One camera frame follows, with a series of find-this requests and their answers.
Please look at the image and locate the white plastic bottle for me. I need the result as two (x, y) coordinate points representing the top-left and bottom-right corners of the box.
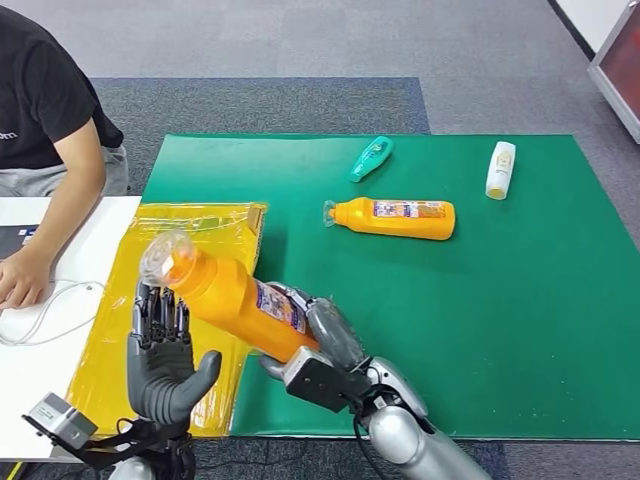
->
(485, 140), (516, 201)

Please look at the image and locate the white cable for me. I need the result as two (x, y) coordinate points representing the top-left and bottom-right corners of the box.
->
(0, 280), (106, 348)

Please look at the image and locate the person's hand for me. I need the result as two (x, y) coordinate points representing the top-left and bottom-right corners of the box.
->
(0, 250), (54, 311)

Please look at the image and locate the teal plastic bottle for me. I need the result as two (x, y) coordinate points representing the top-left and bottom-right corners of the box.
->
(349, 135), (394, 184)

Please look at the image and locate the orange detergent bottle clear cap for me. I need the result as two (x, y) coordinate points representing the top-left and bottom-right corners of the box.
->
(322, 196), (457, 242)
(139, 229), (321, 364)

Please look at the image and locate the red panel silver frame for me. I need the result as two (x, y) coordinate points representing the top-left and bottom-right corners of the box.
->
(587, 0), (640, 145)

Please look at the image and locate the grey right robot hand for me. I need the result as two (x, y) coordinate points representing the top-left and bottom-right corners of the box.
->
(260, 281), (372, 382)

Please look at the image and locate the green table mat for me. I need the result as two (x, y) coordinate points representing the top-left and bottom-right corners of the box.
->
(141, 133), (640, 442)

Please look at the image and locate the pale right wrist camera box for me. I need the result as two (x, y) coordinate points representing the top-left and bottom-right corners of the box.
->
(281, 345), (374, 413)

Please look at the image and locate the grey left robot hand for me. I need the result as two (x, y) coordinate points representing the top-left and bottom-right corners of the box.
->
(126, 281), (223, 427)

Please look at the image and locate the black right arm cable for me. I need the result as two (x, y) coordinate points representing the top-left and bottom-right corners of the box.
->
(352, 410), (383, 480)

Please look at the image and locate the yellow transparent plastic bag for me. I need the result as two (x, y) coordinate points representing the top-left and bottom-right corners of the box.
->
(66, 201), (269, 439)

